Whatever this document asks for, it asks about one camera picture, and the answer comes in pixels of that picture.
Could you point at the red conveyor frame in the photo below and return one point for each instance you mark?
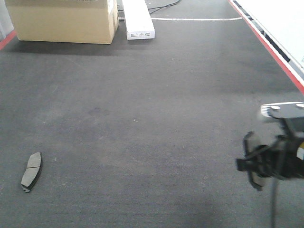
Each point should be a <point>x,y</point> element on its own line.
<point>200,46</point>

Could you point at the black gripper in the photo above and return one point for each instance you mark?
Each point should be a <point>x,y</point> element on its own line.
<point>284,159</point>

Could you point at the dark grey brake pad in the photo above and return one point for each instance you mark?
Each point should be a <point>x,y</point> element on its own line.
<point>32,172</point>

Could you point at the long white box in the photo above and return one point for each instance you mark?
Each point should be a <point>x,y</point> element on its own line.
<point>138,21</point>

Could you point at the cardboard box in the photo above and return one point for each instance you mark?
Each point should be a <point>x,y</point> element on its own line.
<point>70,21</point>

